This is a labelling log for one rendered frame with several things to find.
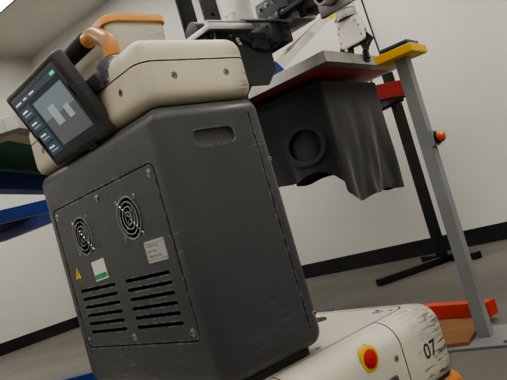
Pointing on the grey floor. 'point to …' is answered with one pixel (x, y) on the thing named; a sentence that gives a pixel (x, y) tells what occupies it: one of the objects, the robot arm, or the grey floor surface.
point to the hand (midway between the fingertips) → (361, 59)
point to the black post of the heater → (419, 201)
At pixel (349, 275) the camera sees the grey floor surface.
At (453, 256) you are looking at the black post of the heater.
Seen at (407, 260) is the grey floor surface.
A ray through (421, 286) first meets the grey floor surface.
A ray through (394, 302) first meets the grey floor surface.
